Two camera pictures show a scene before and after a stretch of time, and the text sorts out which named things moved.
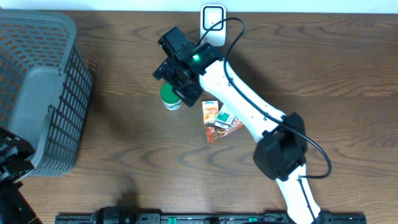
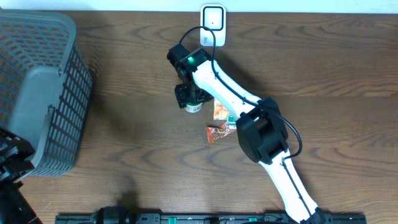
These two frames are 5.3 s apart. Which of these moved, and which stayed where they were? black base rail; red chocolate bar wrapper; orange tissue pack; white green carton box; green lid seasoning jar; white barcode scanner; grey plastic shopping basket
Moved: green lid seasoning jar; white green carton box; orange tissue pack
Stayed: grey plastic shopping basket; black base rail; white barcode scanner; red chocolate bar wrapper
